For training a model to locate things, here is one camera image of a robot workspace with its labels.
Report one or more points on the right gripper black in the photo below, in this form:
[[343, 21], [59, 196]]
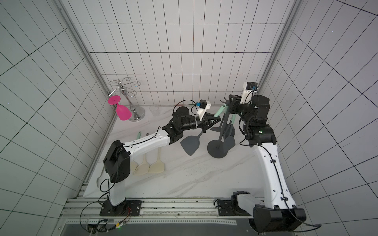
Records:
[[236, 101]]

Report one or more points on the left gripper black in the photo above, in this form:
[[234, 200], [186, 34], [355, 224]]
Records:
[[206, 124]]

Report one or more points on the grey utensil green handle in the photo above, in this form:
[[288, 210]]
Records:
[[191, 143]]

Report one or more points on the cream spatula green handle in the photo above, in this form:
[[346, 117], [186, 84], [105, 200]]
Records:
[[133, 164]]

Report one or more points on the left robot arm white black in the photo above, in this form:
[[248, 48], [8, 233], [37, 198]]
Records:
[[117, 161]]

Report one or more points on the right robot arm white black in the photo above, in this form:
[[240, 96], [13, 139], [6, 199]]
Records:
[[278, 212]]

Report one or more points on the grey kitchen utensil rack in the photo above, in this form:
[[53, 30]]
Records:
[[215, 147]]

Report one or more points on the small clear glass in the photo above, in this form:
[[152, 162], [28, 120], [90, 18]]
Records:
[[155, 110]]

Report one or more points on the chrome glass holder stand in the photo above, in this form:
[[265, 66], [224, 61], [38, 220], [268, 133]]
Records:
[[138, 113]]

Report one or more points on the pink plastic wine glass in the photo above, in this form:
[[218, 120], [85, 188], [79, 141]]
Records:
[[122, 111]]

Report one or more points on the white plastic spoon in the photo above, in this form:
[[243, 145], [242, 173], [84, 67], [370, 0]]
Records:
[[100, 178]]

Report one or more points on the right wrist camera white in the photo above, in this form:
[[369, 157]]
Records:
[[248, 91]]

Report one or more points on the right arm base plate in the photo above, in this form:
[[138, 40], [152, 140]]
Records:
[[229, 208]]

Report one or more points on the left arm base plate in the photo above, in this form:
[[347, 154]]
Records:
[[127, 207]]

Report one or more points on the aluminium mounting rail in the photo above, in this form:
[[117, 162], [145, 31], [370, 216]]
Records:
[[192, 210]]

